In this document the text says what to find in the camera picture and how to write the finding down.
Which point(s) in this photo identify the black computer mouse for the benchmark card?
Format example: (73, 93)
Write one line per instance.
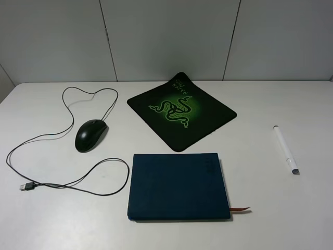
(89, 135)

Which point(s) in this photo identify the white marker pen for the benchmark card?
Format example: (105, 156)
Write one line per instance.
(290, 160)

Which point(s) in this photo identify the black green Razer mouse pad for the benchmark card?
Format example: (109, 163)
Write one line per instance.
(180, 112)

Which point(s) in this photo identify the dark blue notebook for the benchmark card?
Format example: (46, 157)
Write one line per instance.
(177, 187)

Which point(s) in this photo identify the red ribbon bookmark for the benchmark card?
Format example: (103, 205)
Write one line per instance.
(236, 210)

